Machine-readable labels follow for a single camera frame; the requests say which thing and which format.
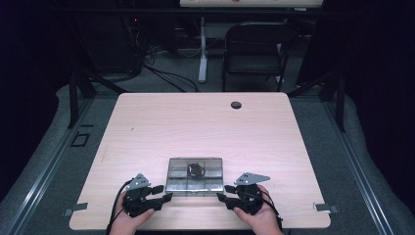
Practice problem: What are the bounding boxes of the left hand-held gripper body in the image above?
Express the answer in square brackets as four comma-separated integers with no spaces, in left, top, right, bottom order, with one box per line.
[121,172,164,218]

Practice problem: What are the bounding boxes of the grey tape strip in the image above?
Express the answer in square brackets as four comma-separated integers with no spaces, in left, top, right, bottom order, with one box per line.
[63,202,89,217]
[312,202,340,214]

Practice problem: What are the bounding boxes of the right hand-held gripper cable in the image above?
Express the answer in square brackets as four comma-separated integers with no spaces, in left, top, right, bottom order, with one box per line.
[257,190,283,229]

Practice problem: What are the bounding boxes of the white table leg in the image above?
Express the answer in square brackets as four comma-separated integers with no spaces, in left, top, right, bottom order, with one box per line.
[198,17,208,84]

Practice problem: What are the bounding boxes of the black tape square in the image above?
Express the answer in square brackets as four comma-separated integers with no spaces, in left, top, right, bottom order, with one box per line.
[69,131,91,148]

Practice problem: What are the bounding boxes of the person's left hand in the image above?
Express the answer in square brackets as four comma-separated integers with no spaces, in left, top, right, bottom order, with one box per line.
[109,192,156,235]

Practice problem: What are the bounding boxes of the small dark object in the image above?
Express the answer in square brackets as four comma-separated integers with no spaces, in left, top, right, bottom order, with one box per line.
[187,162,207,180]

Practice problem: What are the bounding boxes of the clear plastic compartment box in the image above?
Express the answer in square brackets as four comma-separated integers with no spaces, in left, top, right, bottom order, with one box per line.
[164,157,225,198]

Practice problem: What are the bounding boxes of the person's right hand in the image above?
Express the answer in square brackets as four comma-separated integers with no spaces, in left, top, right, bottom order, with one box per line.
[233,184,284,235]

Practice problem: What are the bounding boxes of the black folding chair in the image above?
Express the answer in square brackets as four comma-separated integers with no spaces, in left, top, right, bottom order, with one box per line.
[221,21,300,93]

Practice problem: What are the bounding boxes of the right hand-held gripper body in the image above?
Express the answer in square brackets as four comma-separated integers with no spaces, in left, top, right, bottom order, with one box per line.
[227,171,271,215]

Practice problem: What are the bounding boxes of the left hand-held gripper cable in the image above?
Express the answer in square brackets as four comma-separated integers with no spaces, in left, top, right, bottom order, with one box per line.
[106,179,135,235]

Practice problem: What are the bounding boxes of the dark equipment cabinet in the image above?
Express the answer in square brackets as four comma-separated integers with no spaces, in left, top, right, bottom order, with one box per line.
[77,13,145,76]

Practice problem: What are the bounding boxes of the aluminium floor rail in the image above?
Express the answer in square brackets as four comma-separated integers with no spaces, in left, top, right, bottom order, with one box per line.
[3,97,94,235]
[321,97,395,235]

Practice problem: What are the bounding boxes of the black metal stand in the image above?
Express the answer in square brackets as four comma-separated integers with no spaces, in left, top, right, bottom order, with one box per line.
[287,70,346,133]
[67,68,128,130]

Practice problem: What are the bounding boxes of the black floor cables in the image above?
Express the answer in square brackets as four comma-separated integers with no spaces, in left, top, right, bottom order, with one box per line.
[143,63,200,93]

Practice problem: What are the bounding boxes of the hand-held gripper cable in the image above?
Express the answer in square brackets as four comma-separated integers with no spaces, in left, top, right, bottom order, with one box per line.
[106,179,135,235]
[257,190,283,229]

